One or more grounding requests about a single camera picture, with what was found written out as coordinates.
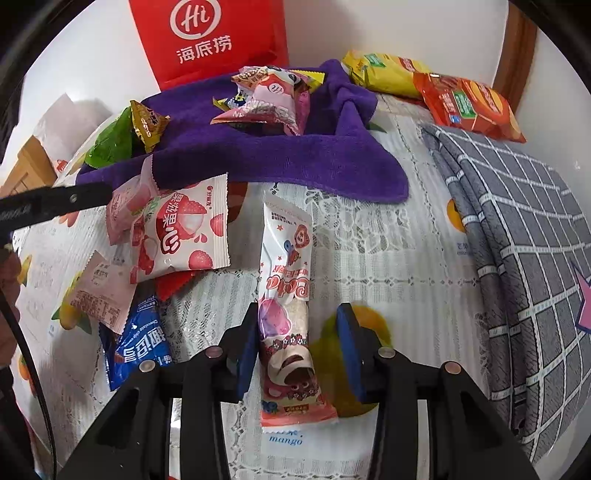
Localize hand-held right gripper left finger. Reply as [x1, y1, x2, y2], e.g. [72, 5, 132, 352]
[55, 302, 259, 480]

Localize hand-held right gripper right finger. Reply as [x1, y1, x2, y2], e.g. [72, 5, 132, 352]
[337, 302, 541, 480]

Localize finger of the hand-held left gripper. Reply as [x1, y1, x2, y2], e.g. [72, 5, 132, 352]
[34, 181, 114, 220]

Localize pale pink snack packet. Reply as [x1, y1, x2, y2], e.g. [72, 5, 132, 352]
[105, 154, 160, 245]

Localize green snack packet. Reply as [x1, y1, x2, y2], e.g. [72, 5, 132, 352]
[83, 107, 139, 169]

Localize long pink white snack bar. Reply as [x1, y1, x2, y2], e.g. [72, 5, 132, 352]
[256, 191, 339, 428]

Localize red snack packet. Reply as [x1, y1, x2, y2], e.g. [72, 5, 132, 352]
[154, 270, 197, 303]

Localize small white pink packet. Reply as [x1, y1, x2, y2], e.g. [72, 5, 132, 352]
[69, 250, 138, 335]

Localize gold snack packet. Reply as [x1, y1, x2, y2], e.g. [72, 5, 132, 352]
[129, 100, 171, 153]

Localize blue cookie packet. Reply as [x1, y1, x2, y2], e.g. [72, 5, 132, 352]
[98, 295, 174, 392]

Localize white lychee candy packet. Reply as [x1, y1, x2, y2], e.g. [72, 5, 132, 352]
[130, 173, 230, 284]

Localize purple towel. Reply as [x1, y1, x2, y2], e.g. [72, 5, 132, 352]
[76, 59, 411, 204]

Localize brown white snack packet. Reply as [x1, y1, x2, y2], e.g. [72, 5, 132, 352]
[231, 66, 273, 86]

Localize pink round logo snack packet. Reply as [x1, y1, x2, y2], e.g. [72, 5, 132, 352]
[211, 78, 298, 134]

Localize yellow edged snack packet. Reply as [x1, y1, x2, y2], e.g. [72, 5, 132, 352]
[288, 68, 324, 93]

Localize person's left hand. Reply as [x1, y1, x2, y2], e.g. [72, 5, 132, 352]
[0, 251, 23, 370]

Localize wooden headboard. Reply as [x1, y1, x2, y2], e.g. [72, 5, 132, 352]
[0, 136, 58, 199]

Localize white shopping bag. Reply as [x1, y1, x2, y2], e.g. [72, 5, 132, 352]
[34, 95, 116, 176]

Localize grey checked cloth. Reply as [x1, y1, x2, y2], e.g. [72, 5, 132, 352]
[420, 124, 591, 450]

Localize red paper bag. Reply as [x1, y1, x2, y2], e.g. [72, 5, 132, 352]
[128, 0, 290, 92]

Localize orange chips bag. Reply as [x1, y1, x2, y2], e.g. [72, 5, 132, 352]
[412, 71, 527, 144]

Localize yellow chips bag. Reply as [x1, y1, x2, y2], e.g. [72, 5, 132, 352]
[342, 49, 432, 99]

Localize black cable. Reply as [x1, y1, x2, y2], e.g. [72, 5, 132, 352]
[0, 286, 58, 480]

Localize brown door frame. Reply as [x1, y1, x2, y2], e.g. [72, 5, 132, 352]
[492, 9, 539, 100]

